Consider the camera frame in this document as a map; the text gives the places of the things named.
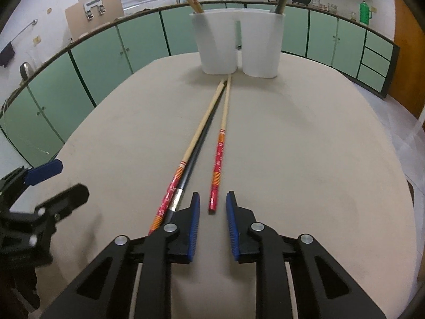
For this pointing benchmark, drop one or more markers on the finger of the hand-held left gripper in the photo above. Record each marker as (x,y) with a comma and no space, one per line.
(44,171)
(69,197)

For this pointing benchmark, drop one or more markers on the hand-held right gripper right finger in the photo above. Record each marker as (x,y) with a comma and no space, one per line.
(232,227)

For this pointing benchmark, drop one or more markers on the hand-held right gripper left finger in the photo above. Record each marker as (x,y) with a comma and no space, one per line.
(194,227)

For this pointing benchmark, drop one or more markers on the white two-compartment utensil holder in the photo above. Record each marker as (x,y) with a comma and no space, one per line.
(219,40)

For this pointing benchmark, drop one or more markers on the steel electric kettle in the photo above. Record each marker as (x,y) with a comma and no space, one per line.
(26,73)

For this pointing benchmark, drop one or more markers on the dark cloth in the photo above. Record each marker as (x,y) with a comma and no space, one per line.
(7,55)

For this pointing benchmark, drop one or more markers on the green base cabinets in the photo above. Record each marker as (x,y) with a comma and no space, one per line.
(99,56)

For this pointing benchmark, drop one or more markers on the metal towel bar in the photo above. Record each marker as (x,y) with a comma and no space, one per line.
(23,31)

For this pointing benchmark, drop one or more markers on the white water dispenser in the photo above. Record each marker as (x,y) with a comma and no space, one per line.
(94,3)

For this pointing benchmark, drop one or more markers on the wooden board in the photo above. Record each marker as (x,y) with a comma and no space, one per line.
(109,3)

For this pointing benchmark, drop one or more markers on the small glass jar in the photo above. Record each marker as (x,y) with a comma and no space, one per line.
(353,15)

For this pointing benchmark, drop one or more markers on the wooden door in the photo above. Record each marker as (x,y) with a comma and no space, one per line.
(410,56)

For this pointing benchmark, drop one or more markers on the green thermos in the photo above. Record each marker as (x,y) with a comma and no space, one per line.
(364,13)

